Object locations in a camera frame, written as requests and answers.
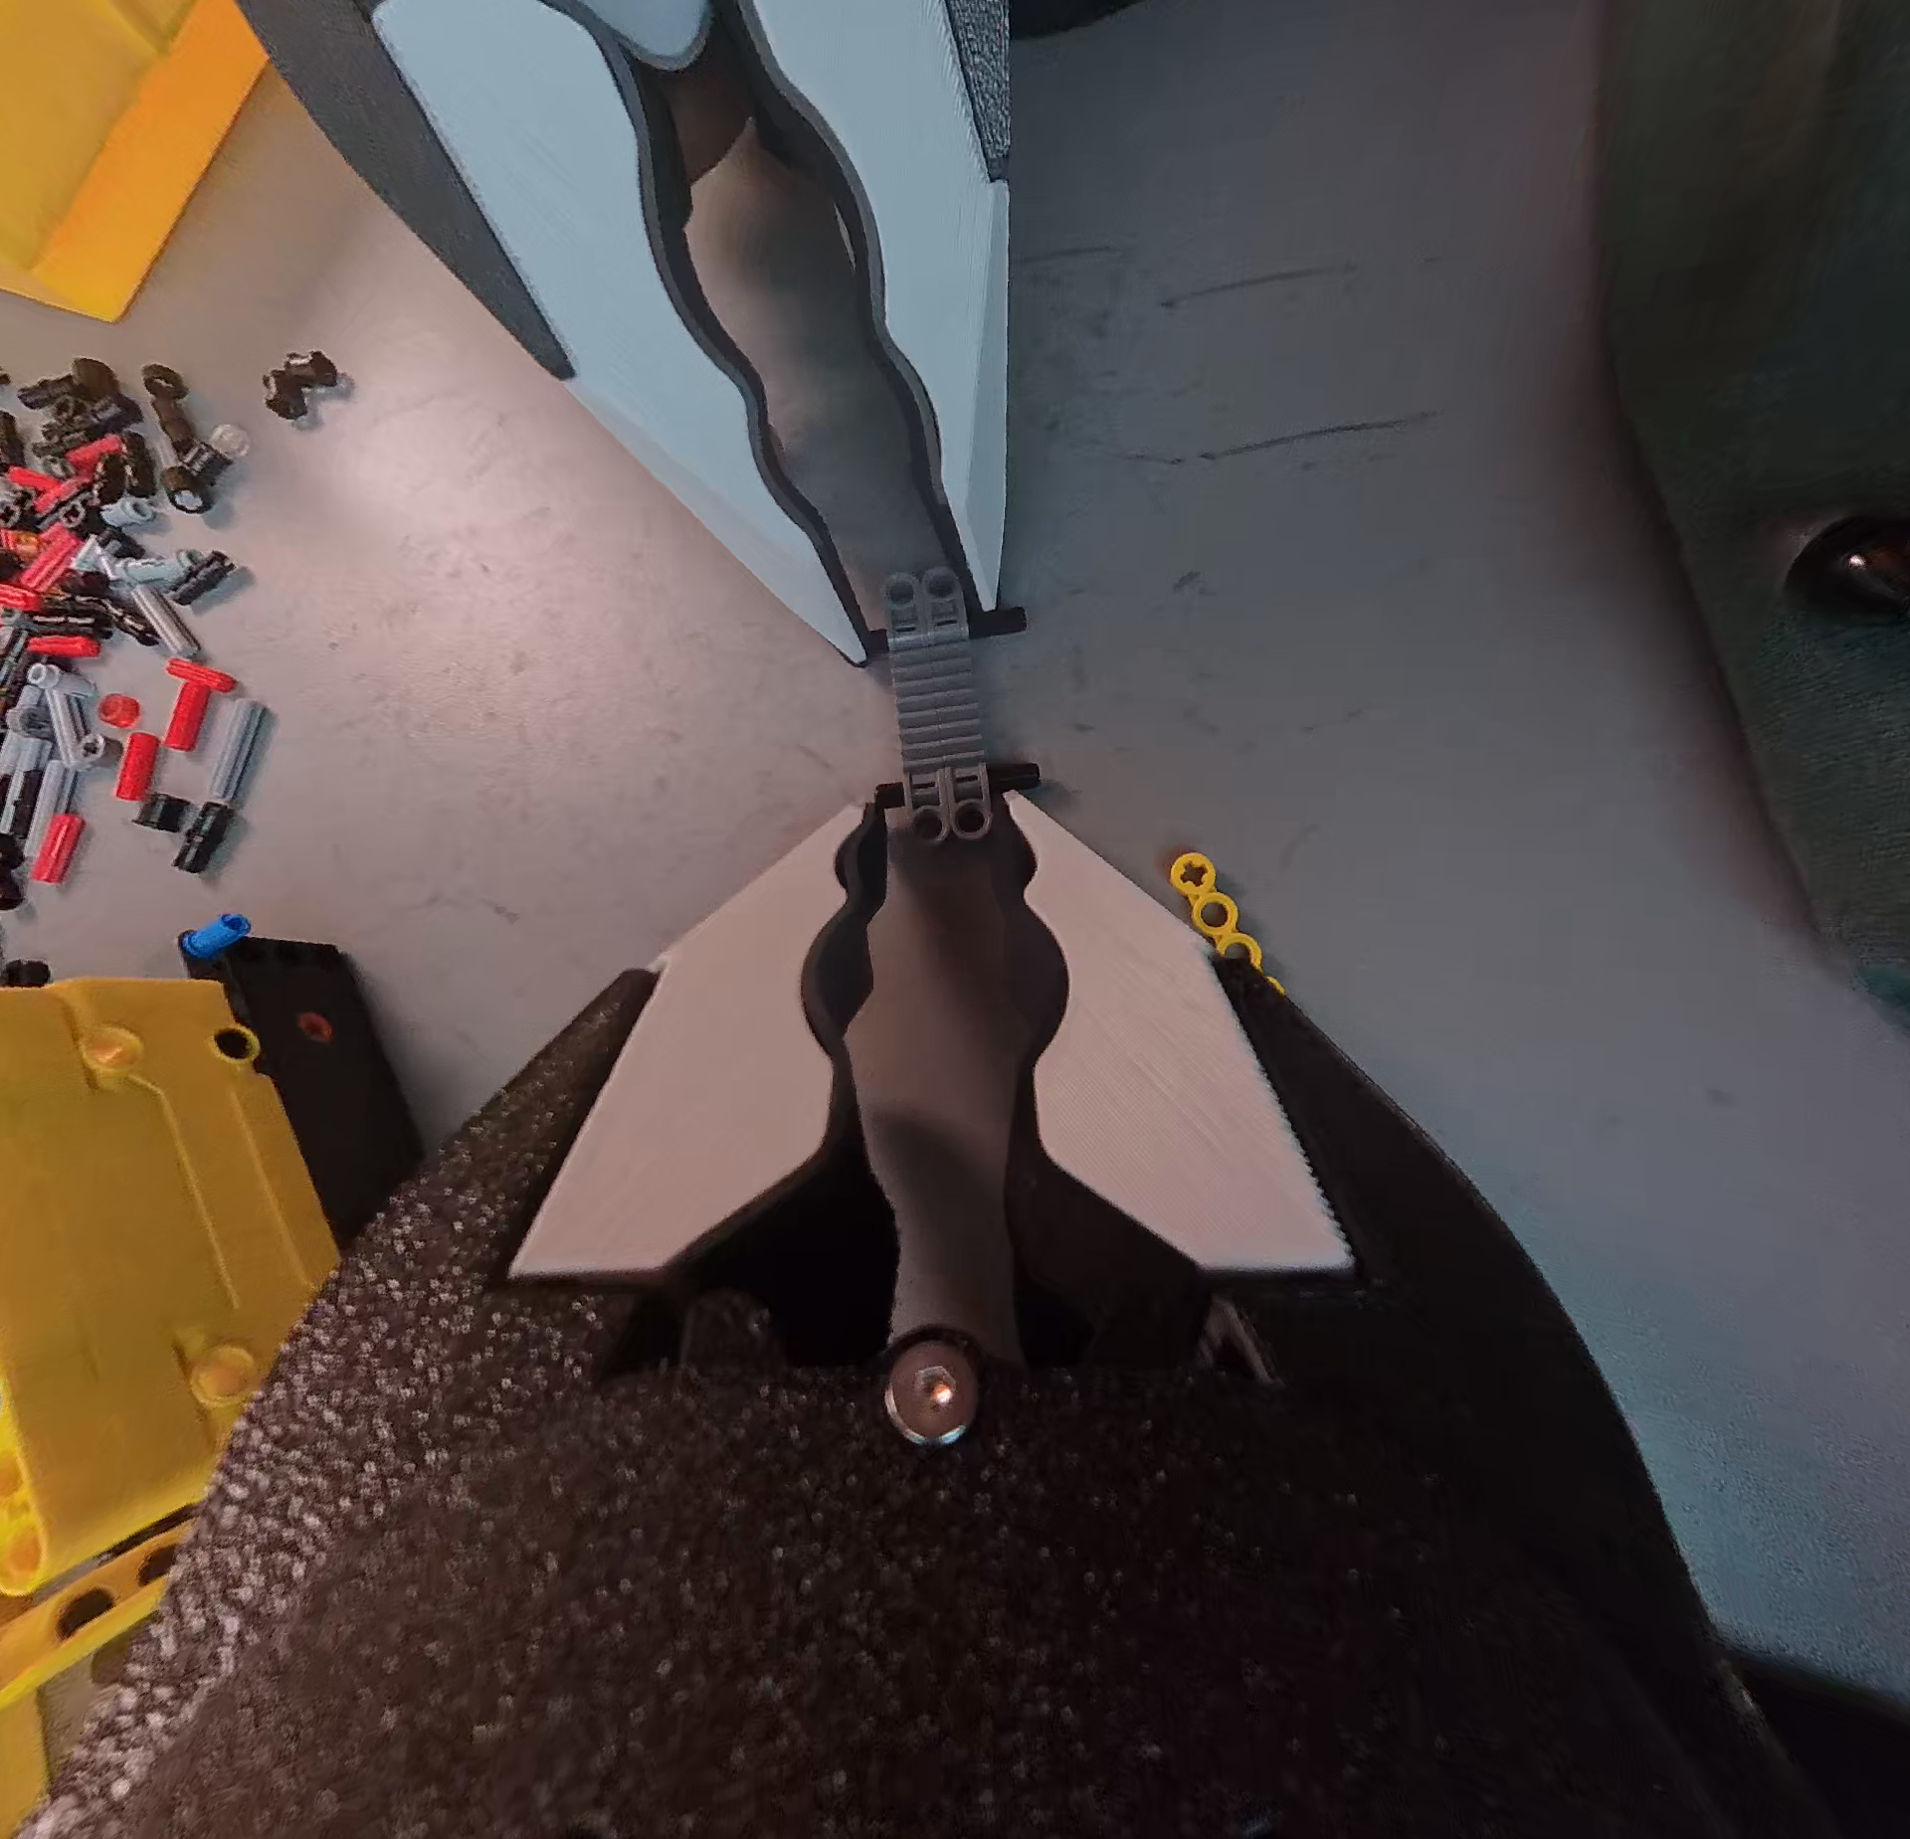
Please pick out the pile of small lego pins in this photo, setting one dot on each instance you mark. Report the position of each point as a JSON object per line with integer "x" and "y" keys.
{"x": 90, "y": 601}

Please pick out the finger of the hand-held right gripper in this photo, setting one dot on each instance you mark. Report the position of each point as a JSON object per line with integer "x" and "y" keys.
{"x": 896, "y": 155}
{"x": 567, "y": 228}

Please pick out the grey lego gear rack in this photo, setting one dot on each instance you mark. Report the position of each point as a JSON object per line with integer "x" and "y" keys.
{"x": 917, "y": 705}
{"x": 962, "y": 705}

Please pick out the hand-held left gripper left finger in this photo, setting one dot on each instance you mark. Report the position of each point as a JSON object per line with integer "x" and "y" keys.
{"x": 685, "y": 1123}

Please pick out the yellow black lego model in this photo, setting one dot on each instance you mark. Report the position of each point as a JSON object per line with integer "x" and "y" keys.
{"x": 118, "y": 1199}

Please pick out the yellow plastic bin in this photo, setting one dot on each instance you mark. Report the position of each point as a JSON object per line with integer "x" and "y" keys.
{"x": 90, "y": 107}

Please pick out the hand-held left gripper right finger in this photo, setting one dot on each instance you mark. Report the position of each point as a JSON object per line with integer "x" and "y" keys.
{"x": 1179, "y": 1108}

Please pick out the yellow lego beam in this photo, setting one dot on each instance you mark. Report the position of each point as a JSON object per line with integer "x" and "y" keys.
{"x": 1211, "y": 908}

